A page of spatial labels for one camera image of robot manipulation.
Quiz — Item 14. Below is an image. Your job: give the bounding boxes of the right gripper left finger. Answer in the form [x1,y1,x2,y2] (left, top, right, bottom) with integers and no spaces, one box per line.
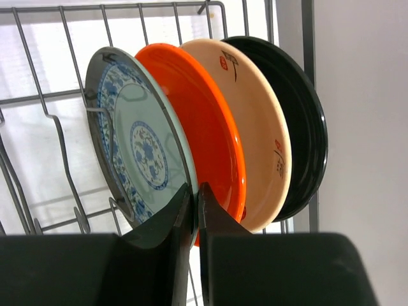
[1,185,191,305]

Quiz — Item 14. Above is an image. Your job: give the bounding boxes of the grey wire dish rack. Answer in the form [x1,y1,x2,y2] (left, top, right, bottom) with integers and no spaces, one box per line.
[1,1,303,238]

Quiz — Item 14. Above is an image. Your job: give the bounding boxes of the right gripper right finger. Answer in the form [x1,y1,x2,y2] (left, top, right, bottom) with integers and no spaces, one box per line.
[198,183,378,305]

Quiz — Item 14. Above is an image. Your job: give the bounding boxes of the cream plate red marks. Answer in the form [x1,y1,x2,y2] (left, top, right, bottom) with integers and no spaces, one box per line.
[181,38,292,233]

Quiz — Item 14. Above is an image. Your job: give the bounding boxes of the black plate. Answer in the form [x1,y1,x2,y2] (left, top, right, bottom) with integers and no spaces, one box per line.
[224,36,328,221]

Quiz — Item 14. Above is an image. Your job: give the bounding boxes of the blue white floral plate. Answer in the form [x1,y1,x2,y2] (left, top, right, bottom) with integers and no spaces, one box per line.
[84,46,199,249]

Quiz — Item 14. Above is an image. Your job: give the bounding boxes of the orange plate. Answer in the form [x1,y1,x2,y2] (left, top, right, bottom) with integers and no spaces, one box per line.
[135,42,248,247]

